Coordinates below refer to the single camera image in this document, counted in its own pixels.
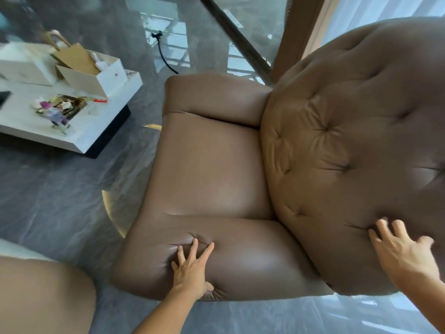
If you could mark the white sheer curtain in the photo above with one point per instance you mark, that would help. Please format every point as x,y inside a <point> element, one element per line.
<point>368,13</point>

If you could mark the person's left little finger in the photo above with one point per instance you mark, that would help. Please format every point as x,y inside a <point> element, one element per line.
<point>174,267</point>

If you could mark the purple clear bottle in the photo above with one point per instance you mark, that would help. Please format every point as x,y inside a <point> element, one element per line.
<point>55,116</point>

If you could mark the dark metal door rail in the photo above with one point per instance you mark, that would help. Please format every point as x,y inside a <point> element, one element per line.
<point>240,41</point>

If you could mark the brown leather tufted armchair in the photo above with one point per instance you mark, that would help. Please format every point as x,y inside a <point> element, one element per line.
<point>215,163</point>

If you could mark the person's left forearm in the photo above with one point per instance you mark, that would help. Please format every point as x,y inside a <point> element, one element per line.
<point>167,314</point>

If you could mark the person's left middle finger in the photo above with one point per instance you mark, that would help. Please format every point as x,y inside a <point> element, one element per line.
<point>193,249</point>

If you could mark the dark tray with small items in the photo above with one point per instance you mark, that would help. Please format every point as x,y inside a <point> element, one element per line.
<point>74,104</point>

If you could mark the person's right forearm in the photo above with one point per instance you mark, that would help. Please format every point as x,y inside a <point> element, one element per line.
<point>426,302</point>

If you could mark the person's left hand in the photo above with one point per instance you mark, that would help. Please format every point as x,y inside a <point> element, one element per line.
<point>191,278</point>

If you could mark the white low coffee table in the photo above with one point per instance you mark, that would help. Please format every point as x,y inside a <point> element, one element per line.
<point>100,114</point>

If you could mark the closed white box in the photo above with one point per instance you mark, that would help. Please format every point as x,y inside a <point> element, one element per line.
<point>24,67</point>

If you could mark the white item in box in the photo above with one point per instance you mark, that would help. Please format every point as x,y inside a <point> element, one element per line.
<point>100,63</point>

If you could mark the black flat device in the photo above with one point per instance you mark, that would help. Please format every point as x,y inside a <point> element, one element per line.
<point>3,99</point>

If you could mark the open white storage box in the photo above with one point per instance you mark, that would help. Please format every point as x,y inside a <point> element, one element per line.
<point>104,81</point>

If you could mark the round gold chair base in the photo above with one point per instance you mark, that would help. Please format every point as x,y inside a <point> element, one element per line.
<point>114,208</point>

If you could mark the person's left thumb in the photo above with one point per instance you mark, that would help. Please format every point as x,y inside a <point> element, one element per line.
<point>209,287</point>

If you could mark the person's right middle finger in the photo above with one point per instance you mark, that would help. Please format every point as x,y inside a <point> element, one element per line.
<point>400,229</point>

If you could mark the brown paper bag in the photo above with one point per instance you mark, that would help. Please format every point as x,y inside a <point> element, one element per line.
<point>76,59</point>

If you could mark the person's right hand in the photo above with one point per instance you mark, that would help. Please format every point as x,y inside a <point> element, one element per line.
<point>405,257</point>

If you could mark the wooden door frame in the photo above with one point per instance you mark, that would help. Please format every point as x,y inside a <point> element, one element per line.
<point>299,31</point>

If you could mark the person's right thumb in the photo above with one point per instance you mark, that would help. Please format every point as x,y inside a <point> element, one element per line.
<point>374,237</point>

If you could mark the small red packet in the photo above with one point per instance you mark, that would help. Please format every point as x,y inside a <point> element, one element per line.
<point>100,100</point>

